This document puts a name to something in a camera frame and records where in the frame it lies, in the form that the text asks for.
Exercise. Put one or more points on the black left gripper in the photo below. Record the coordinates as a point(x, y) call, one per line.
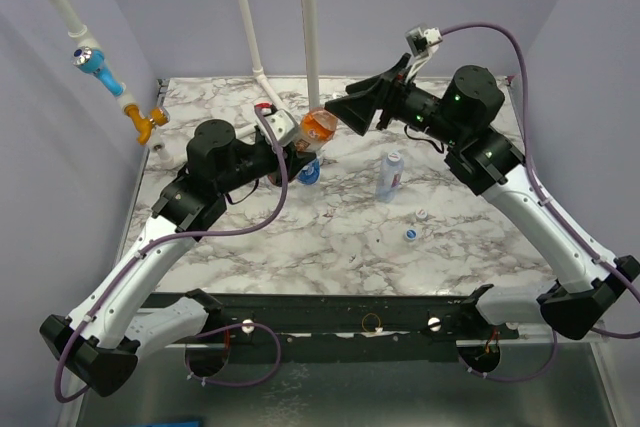
point(294, 160)

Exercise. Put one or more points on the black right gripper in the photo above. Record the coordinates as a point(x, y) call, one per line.
point(388, 101)

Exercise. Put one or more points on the blue label Pocari bottle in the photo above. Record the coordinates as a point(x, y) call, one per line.
point(310, 174)

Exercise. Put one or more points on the orange tea bottle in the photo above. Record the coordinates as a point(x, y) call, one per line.
point(317, 128)

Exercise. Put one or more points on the white bottle cap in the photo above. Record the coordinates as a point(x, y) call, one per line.
point(421, 214)

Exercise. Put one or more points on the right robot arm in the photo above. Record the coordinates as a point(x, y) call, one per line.
point(589, 277)

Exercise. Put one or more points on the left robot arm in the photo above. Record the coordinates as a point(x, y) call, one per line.
point(102, 340)

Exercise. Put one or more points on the yellow plastic faucet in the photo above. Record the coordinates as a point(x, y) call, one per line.
point(146, 125)

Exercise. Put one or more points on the white vertical pole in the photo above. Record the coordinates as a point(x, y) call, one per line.
point(310, 34)

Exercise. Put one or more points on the blue plastic faucet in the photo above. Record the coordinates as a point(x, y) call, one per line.
point(92, 61)

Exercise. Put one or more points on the blue object at bottom edge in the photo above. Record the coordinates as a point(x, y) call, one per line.
point(185, 423)

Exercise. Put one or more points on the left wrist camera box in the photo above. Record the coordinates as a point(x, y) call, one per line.
point(281, 123)

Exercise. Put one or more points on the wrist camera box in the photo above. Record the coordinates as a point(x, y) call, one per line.
point(423, 43)
point(281, 123)

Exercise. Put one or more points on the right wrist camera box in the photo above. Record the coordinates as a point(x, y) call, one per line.
point(423, 43)

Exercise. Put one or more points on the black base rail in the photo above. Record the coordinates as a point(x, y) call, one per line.
point(349, 329)

